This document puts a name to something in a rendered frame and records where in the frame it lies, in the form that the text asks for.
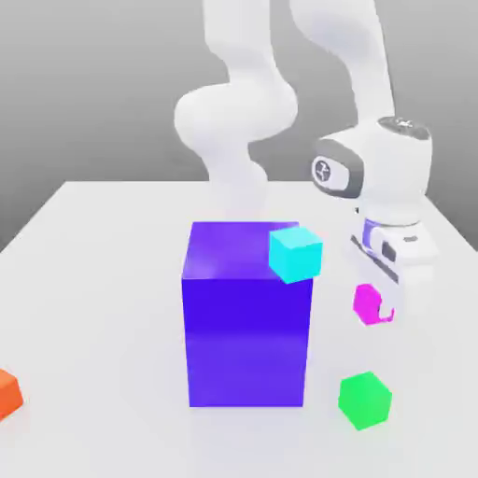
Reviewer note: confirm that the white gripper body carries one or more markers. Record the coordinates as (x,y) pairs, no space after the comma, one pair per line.
(377,274)

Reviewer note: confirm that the small magenta cube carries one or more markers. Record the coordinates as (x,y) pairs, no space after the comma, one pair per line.
(366,304)

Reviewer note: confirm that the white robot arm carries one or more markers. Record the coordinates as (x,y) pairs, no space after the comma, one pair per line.
(239,112)

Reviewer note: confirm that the small cyan cube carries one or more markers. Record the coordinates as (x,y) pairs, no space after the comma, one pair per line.
(295,255)

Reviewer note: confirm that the small green cube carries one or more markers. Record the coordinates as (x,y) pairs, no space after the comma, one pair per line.
(364,401)

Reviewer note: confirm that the small orange cube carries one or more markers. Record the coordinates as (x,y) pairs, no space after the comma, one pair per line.
(7,394)

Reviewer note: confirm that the large blue box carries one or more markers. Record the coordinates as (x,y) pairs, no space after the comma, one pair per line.
(246,336)

